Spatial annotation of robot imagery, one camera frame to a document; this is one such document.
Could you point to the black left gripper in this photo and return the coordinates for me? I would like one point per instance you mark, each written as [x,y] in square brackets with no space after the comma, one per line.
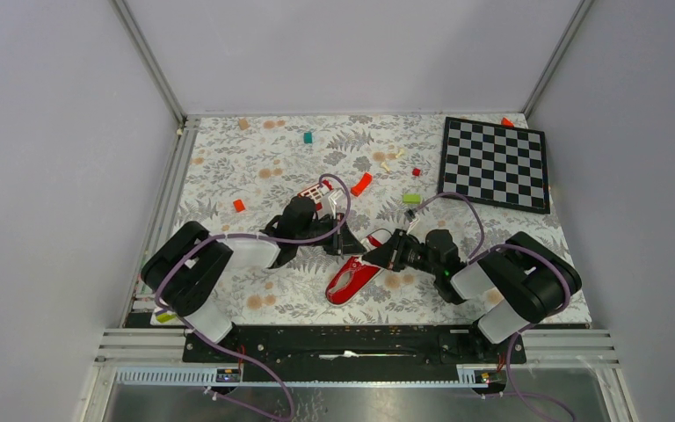
[344,243]

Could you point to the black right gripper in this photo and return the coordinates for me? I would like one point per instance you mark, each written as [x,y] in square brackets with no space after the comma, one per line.
[390,254]

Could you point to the red canvas sneaker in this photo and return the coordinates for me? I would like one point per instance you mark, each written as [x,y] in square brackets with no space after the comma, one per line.
[355,273]

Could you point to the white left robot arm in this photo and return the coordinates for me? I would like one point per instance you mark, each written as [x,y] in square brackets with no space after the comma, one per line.
[185,270]

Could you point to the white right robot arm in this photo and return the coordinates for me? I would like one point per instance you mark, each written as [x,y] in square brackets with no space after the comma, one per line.
[533,281]

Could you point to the red white window brick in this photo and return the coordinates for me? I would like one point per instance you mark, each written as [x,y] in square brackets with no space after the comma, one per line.
[317,191]

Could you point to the small orange cube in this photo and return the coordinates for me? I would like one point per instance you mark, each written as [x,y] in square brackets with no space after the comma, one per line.
[239,206]

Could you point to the green rectangular block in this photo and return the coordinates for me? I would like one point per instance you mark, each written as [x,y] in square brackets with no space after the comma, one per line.
[412,198]

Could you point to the floral patterned table mat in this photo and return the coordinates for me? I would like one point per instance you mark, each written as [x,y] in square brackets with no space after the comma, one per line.
[264,162]

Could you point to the orange red curved block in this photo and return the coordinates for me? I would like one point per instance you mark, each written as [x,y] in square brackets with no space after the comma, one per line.
[362,185]

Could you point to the black grey chessboard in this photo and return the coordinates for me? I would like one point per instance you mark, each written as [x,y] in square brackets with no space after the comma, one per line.
[495,165]

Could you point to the yellow green block stack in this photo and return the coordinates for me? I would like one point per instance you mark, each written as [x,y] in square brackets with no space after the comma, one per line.
[164,318]

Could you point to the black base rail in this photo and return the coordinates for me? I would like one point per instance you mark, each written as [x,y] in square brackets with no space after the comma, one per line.
[367,353]

